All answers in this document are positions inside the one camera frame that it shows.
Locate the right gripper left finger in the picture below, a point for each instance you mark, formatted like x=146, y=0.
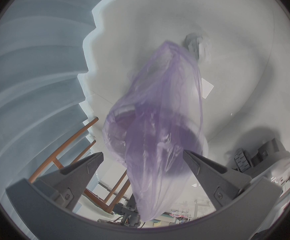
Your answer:
x=77, y=176

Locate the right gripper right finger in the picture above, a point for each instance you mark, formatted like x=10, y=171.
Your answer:
x=209, y=181

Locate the purple plastic bag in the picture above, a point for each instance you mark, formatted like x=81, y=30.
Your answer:
x=160, y=134

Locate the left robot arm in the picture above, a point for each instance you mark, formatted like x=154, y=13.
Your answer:
x=131, y=209

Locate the white wooden chair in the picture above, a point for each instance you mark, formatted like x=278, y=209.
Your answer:
x=55, y=159

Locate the pale blue curtain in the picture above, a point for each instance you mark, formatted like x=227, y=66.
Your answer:
x=35, y=59

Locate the crumpled white paper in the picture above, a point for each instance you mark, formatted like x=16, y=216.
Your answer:
x=197, y=46

